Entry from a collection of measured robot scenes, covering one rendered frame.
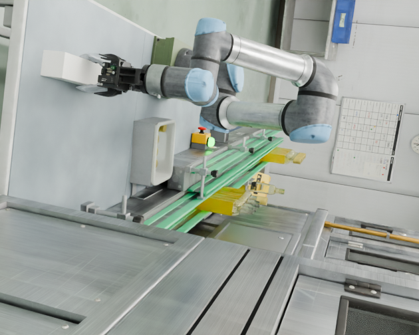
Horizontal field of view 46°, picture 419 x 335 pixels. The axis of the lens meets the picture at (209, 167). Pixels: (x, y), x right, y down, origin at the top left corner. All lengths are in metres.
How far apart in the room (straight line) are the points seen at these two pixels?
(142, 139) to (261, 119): 0.42
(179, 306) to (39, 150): 0.69
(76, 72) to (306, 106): 0.65
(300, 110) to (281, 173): 6.52
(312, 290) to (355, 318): 0.09
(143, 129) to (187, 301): 1.05
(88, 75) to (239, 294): 0.76
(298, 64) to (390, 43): 6.32
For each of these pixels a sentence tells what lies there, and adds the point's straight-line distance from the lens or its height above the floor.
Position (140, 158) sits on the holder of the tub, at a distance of 1.73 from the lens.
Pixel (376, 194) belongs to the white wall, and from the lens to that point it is 7.91.
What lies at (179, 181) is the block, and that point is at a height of 0.86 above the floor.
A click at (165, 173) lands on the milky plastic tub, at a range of 1.87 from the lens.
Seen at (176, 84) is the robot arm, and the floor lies 1.07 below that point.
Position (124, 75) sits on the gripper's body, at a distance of 1.22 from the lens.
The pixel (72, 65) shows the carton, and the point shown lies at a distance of 1.27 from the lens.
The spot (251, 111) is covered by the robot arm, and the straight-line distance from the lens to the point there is 1.62.
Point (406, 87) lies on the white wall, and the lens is 7.72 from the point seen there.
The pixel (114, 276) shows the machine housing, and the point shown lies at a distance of 0.83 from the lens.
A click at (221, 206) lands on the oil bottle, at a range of 1.95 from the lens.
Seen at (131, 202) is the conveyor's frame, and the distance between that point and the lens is 1.73.
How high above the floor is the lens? 1.51
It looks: 17 degrees down
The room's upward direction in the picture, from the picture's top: 99 degrees clockwise
